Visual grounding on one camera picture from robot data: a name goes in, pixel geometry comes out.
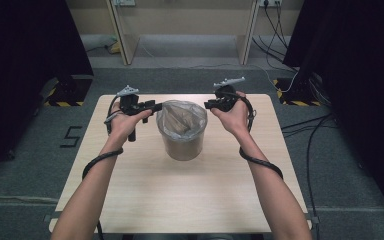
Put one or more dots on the white wall socket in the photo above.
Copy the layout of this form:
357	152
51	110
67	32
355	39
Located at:
270	2

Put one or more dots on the clear plastic bag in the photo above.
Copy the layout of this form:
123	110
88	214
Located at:
183	120

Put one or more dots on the person's left hand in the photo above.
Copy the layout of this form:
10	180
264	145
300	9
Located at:
123	126

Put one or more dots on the person's right hand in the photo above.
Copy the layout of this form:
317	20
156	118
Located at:
236	118

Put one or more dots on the black yellow striped stand base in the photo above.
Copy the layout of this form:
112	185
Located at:
66	96
296	98

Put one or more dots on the white power strip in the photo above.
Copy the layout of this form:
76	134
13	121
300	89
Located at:
124	2

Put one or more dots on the transparent brown plastic bin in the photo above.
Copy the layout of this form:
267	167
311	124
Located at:
183	150

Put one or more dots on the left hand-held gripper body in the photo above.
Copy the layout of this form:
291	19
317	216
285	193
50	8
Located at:
130	103

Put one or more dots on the beige wooden desk frame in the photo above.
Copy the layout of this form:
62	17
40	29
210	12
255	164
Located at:
124	36

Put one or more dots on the black curtain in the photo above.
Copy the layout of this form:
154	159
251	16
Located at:
26	66
363	83

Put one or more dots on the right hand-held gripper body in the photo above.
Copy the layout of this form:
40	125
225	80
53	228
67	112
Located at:
226	98

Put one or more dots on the small yellow object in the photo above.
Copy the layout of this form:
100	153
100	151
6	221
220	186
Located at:
115	49

